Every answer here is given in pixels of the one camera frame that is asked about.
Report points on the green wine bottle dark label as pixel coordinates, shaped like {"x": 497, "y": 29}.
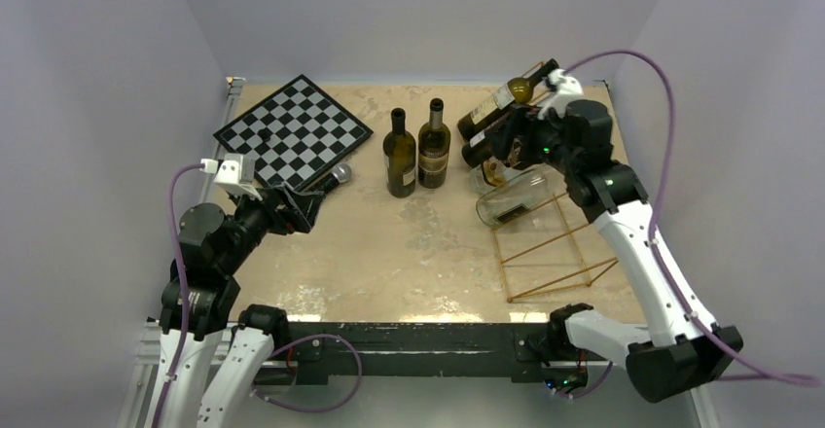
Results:
{"x": 480, "y": 148}

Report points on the black white chessboard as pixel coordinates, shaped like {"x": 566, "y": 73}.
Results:
{"x": 310, "y": 132}

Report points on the clear square liquor bottle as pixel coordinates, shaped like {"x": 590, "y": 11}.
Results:
{"x": 491, "y": 174}

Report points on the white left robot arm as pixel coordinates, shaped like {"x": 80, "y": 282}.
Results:
{"x": 196, "y": 306}

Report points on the tall dark green bottle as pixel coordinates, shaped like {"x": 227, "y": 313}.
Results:
{"x": 399, "y": 150}

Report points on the clear glass bottle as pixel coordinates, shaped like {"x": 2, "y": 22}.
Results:
{"x": 518, "y": 196}

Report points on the green bottle silver neck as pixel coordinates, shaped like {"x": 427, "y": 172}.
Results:
{"x": 434, "y": 139}

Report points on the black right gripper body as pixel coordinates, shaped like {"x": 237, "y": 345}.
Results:
{"x": 543, "y": 137}

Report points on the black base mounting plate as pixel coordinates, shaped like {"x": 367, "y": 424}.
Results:
{"x": 519, "y": 352}

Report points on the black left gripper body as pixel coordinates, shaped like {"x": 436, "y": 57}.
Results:
{"x": 251, "y": 220}

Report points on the gold wire wine rack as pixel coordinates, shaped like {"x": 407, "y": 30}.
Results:
{"x": 549, "y": 250}

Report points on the black silver microphone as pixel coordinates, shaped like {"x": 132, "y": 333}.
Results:
{"x": 339, "y": 175}

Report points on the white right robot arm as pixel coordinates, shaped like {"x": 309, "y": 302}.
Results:
{"x": 683, "y": 346}

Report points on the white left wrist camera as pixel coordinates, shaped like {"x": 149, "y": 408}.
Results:
{"x": 235, "y": 174}

